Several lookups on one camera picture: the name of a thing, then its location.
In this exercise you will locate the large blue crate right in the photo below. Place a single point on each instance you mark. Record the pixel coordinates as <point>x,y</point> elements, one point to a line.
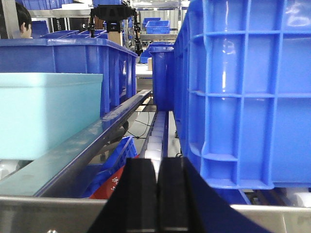
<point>243,92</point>

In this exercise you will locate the stainless steel shelf rail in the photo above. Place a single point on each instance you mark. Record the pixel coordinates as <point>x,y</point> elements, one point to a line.
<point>62,215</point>

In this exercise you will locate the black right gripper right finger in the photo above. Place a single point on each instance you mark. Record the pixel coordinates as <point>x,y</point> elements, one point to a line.
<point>187,204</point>

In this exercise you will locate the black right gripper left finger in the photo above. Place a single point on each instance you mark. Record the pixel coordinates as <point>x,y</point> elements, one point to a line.
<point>132,206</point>

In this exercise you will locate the person with black hair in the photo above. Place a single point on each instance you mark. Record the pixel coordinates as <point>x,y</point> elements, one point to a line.
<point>24,21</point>

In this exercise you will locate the blue bin under shelf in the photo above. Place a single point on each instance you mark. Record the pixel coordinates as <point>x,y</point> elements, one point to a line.
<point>124,150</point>

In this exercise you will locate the black tripod camera rig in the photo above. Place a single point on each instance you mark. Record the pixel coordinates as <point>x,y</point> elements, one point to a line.
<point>113,15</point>

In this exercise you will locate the blue crate behind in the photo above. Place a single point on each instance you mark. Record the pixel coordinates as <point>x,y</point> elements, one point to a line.
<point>163,74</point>

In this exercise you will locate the small blue bin on shelf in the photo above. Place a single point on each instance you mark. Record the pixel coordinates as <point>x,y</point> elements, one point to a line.
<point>158,27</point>

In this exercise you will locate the red printed package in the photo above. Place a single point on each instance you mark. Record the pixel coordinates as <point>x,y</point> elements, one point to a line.
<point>108,187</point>

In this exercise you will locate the light cyan plastic bin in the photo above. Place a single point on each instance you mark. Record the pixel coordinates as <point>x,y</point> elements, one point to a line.
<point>39,111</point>

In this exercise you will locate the large blue crate left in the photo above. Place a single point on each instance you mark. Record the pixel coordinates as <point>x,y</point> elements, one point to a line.
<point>75,55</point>

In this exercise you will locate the large blue crate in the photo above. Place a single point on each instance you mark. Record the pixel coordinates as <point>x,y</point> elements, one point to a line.
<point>75,55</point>
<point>243,92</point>

